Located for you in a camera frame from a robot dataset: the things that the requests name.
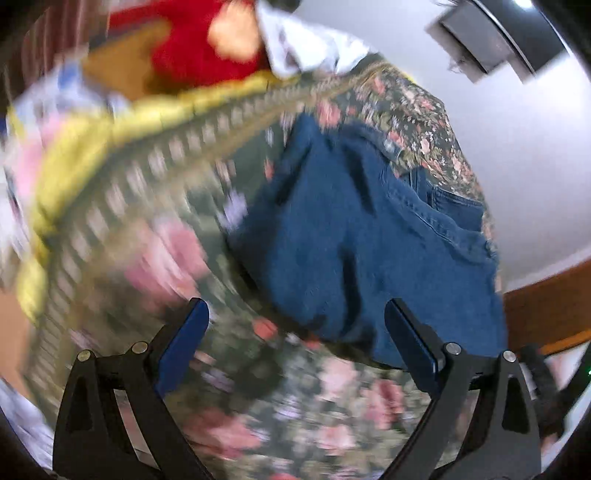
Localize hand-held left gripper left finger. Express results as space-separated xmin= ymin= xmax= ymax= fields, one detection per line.
xmin=53 ymin=298 xmax=218 ymax=480

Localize blue denim jeans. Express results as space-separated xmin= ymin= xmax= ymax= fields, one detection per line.
xmin=228 ymin=113 xmax=509 ymax=371

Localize yellow blanket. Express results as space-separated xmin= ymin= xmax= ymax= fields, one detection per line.
xmin=7 ymin=71 xmax=301 ymax=325

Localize white cloth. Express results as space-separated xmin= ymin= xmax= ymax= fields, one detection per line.
xmin=256 ymin=0 xmax=376 ymax=80

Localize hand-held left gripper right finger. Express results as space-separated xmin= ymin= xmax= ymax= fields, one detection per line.
xmin=383 ymin=298 xmax=542 ymax=480

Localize red plush toy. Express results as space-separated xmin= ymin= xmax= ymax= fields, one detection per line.
xmin=107 ymin=0 xmax=274 ymax=89

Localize small grey wall monitor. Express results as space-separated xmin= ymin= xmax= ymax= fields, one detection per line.
xmin=426 ymin=4 xmax=514 ymax=85

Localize black wall television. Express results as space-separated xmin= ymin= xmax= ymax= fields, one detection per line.
xmin=478 ymin=0 xmax=570 ymax=78

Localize wooden bedside cabinet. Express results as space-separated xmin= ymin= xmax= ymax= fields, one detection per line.
xmin=82 ymin=20 xmax=186 ymax=101

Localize striped pink gold curtain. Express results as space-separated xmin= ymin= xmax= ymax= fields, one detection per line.
xmin=0 ymin=7 xmax=95 ymax=86

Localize dark floral blanket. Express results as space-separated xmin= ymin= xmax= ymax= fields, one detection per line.
xmin=23 ymin=55 xmax=505 ymax=480

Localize wooden baseboard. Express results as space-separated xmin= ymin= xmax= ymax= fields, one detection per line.
xmin=502 ymin=260 xmax=591 ymax=355

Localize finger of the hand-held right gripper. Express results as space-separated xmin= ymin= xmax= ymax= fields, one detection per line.
xmin=521 ymin=345 xmax=570 ymax=440

